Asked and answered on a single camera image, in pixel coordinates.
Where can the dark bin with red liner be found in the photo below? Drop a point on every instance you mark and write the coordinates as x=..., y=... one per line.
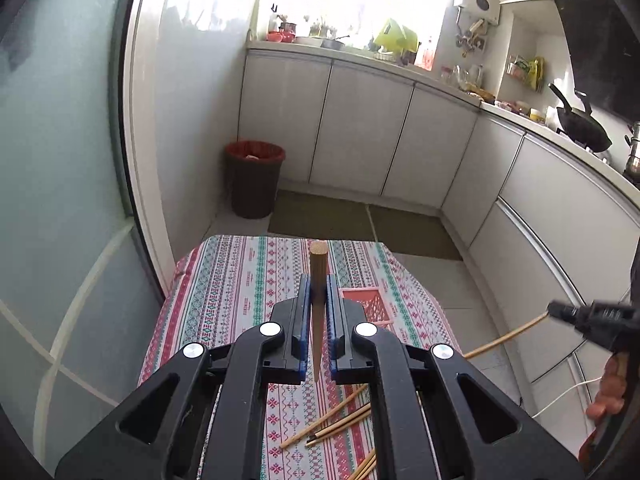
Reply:
x=254, y=171

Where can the green plastic bag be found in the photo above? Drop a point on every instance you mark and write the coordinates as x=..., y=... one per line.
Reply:
x=397, y=38

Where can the black wok pan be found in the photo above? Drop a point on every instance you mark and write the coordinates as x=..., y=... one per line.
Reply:
x=579, y=125

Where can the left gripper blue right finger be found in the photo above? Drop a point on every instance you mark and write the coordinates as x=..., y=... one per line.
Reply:
x=334, y=326

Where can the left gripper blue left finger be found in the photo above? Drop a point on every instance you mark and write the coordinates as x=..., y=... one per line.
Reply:
x=301, y=327

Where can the patterned woven tablecloth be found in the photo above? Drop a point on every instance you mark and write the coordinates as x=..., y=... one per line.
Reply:
x=230, y=283

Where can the pink perforated utensil holder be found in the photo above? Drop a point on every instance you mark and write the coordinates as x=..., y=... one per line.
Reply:
x=373, y=304

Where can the person right hand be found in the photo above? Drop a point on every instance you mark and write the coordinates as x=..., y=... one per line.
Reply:
x=610, y=397

